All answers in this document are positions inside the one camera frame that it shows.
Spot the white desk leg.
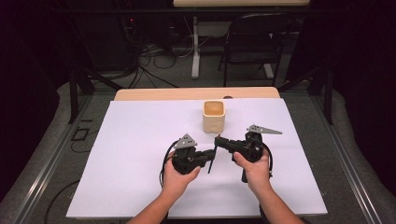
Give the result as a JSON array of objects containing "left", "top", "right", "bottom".
[{"left": 191, "top": 16, "right": 201, "bottom": 80}]

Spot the aluminium floor rail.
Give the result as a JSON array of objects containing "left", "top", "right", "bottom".
[
  {"left": 311, "top": 92, "right": 387, "bottom": 224},
  {"left": 8, "top": 92, "right": 94, "bottom": 224}
]

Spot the person's left hand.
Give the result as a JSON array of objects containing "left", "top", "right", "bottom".
[{"left": 162, "top": 150, "right": 202, "bottom": 200}]

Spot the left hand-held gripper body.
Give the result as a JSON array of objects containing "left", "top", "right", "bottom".
[{"left": 171, "top": 133, "right": 206, "bottom": 175}]

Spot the black pencil with orange tip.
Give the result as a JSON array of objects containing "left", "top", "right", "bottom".
[{"left": 207, "top": 133, "right": 222, "bottom": 175}]

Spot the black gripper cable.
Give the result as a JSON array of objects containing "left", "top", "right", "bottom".
[
  {"left": 159, "top": 139, "right": 180, "bottom": 189},
  {"left": 262, "top": 143, "right": 276, "bottom": 179}
]

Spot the black floor cable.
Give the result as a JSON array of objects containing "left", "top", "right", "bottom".
[{"left": 44, "top": 179, "right": 81, "bottom": 224}]

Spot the white desk foot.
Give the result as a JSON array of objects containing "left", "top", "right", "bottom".
[{"left": 262, "top": 63, "right": 275, "bottom": 80}]

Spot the black horizontal bar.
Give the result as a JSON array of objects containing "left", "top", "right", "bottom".
[{"left": 55, "top": 7, "right": 344, "bottom": 17}]

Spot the black folding chair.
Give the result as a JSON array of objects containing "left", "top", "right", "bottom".
[{"left": 218, "top": 12, "right": 298, "bottom": 88}]

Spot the black square floor frame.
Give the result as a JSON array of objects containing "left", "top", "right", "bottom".
[{"left": 70, "top": 126, "right": 92, "bottom": 143}]

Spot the white table sheet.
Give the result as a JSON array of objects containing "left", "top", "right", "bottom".
[{"left": 65, "top": 97, "right": 329, "bottom": 219}]

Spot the beige square pen holder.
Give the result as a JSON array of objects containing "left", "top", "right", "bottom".
[{"left": 202, "top": 100, "right": 227, "bottom": 134}]

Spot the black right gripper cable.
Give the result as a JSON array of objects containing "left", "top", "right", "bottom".
[{"left": 262, "top": 143, "right": 276, "bottom": 179}]

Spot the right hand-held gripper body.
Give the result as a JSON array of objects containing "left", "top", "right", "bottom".
[{"left": 228, "top": 124, "right": 284, "bottom": 184}]

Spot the person's right hand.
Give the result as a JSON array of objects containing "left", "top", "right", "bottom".
[{"left": 233, "top": 148, "right": 273, "bottom": 198}]

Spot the black metal stand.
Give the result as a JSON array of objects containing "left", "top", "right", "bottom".
[
  {"left": 68, "top": 60, "right": 125, "bottom": 125},
  {"left": 277, "top": 60, "right": 334, "bottom": 126}
]

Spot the bundle of floor cables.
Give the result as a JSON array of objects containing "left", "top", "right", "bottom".
[{"left": 122, "top": 40, "right": 183, "bottom": 90}]

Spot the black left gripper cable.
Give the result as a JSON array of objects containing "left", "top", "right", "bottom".
[{"left": 159, "top": 139, "right": 180, "bottom": 189}]

